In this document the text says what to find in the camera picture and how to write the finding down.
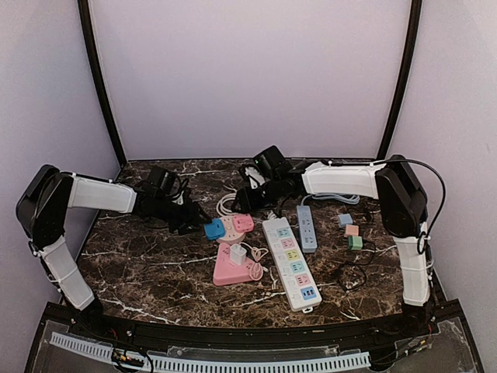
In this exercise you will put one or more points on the left black frame post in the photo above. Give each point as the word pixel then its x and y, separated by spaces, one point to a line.
pixel 98 81

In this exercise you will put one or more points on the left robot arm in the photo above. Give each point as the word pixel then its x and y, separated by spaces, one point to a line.
pixel 43 207

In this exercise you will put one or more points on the pink cube adapter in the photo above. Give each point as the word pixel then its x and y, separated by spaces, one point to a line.
pixel 243 223

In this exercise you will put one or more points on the round beige power strip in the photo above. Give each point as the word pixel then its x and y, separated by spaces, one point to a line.
pixel 231 235

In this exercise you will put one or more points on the blue charger plug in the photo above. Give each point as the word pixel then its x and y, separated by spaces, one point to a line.
pixel 344 220

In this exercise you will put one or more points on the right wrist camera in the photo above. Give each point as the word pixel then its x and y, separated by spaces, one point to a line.
pixel 272 164

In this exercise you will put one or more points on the right black frame post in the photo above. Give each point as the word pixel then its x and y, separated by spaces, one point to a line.
pixel 402 80

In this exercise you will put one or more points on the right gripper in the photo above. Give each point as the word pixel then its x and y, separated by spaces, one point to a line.
pixel 247 201

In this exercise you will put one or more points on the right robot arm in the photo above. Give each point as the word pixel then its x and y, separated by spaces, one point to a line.
pixel 403 202

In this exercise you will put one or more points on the white charger plug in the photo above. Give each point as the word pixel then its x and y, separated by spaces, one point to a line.
pixel 237 254

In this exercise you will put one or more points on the blue power strip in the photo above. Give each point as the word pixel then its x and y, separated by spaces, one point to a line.
pixel 308 238

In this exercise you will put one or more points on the pink charger plug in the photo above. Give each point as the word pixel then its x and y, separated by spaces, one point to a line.
pixel 351 230

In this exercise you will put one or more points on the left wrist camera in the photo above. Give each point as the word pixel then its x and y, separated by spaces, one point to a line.
pixel 160 181

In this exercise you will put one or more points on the black front rail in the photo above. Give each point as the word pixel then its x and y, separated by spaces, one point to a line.
pixel 374 334

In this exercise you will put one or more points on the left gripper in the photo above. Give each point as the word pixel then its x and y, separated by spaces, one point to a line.
pixel 190 217

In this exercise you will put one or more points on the white slotted cable duct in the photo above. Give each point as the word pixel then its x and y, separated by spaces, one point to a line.
pixel 182 359

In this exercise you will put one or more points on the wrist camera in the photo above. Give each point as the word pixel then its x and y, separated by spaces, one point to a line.
pixel 272 164
pixel 160 181

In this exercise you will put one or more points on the pink triangular power strip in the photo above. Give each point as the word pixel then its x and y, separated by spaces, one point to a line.
pixel 227 273

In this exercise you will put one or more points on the white long power strip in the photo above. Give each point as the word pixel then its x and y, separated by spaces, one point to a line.
pixel 295 276

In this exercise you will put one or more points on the blue cube adapter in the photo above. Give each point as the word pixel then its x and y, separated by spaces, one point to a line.
pixel 214 230

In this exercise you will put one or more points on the black frame post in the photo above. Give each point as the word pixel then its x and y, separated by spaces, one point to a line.
pixel 402 80
pixel 98 81

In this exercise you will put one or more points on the green charger plug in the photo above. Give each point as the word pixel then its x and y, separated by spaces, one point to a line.
pixel 355 243

